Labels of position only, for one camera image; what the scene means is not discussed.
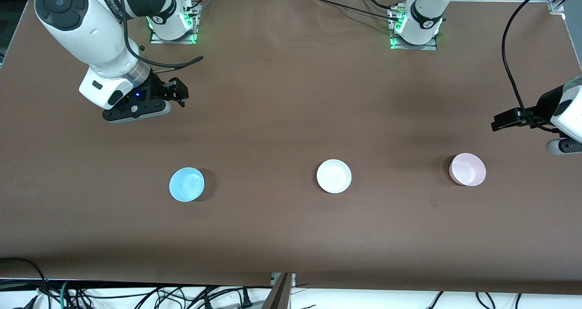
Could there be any pink bowl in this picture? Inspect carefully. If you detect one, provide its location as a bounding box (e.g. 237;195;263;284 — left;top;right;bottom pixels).
449;153;487;187

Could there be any blue bowl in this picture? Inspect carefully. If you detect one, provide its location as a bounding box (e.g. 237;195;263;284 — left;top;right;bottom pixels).
169;167;205;203

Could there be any white bowl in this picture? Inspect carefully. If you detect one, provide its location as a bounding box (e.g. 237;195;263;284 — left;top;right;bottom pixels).
316;159;352;194

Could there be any brown table cloth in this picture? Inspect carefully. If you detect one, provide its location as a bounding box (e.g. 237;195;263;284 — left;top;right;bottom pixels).
0;0;582;295

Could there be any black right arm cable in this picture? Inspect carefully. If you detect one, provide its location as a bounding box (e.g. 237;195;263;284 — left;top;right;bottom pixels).
111;0;204;70

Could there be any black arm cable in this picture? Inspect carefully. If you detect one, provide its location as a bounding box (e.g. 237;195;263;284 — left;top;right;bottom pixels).
502;0;572;132
111;0;204;70

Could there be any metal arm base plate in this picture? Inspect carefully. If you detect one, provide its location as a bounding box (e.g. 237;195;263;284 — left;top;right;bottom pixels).
149;2;201;45
389;5;438;51

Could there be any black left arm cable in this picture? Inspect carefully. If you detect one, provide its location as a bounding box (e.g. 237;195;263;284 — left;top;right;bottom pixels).
502;0;572;132

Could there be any aluminium frame post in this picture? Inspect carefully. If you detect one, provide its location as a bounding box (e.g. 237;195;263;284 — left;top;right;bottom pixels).
263;273;296;309

